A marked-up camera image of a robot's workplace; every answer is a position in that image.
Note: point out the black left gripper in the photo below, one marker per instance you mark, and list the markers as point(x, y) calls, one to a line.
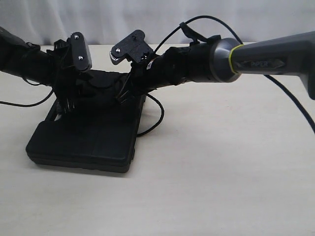
point(64, 83)

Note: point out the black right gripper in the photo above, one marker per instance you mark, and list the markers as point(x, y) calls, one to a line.
point(139, 81)

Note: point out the black plastic carry case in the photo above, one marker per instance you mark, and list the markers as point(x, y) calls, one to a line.
point(98, 135)

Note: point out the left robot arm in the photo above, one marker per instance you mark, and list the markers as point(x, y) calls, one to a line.
point(27, 61)

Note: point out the white backdrop curtain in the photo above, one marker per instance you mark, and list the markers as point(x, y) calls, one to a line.
point(108, 21)

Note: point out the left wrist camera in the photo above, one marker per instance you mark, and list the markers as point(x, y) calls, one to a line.
point(80, 52)

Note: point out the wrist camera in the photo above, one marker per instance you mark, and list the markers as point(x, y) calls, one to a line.
point(80, 52)
point(132, 48)

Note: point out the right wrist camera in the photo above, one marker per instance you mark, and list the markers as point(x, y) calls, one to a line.
point(132, 48)

